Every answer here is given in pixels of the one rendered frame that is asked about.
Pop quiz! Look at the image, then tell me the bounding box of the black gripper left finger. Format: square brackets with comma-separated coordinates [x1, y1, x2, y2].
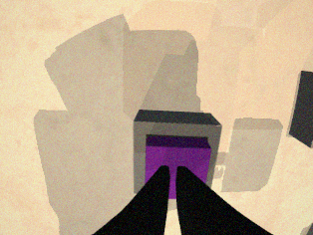
[92, 165, 171, 235]

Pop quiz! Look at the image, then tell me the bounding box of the purple button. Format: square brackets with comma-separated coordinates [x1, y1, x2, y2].
[133, 110, 221, 199]

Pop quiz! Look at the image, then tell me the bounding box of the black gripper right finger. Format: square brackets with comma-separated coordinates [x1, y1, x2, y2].
[175, 166, 274, 235]

